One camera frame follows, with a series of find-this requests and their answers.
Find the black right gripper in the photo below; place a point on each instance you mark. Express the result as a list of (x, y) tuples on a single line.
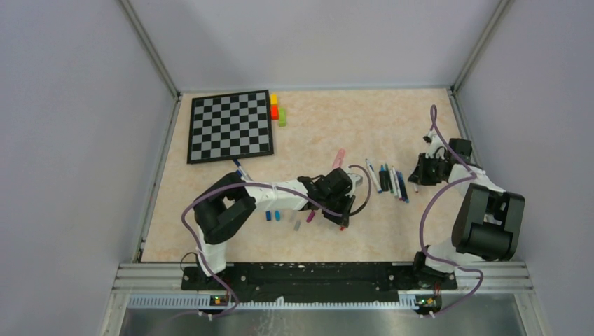
[(419, 176)]

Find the white grey marker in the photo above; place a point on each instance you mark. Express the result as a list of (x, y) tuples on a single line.
[(395, 184)]

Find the white pen blue cap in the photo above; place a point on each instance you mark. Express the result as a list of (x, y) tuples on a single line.
[(374, 178)]

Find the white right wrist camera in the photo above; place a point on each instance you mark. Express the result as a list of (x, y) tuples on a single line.
[(437, 149)]

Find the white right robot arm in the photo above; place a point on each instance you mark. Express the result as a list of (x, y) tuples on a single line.
[(488, 223)]

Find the black and grey chessboard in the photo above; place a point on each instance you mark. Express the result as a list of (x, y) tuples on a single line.
[(230, 127)]

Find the black blue highlighter marker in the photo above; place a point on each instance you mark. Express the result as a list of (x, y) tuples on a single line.
[(383, 181)]

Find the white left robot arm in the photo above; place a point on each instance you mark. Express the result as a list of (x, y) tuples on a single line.
[(226, 206)]

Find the pink highlighter marker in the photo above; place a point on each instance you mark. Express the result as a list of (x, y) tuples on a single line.
[(338, 161)]

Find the magenta pen cap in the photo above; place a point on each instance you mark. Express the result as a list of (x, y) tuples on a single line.
[(310, 216)]

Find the grey slotted cable duct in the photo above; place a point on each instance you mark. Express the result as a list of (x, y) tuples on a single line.
[(204, 302)]

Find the green toy block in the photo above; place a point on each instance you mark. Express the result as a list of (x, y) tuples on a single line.
[(281, 117)]

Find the dark blue pen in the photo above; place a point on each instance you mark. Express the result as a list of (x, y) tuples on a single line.
[(400, 186)]

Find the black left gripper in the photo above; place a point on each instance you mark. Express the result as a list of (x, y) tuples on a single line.
[(342, 220)]

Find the blue capped pen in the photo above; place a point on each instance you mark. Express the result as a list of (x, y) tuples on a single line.
[(404, 187)]

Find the green transparent pen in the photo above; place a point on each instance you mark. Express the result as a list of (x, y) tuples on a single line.
[(389, 178)]

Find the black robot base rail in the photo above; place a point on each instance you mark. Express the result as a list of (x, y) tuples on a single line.
[(318, 282)]

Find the orange toy block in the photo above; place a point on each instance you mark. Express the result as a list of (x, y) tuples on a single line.
[(274, 112)]

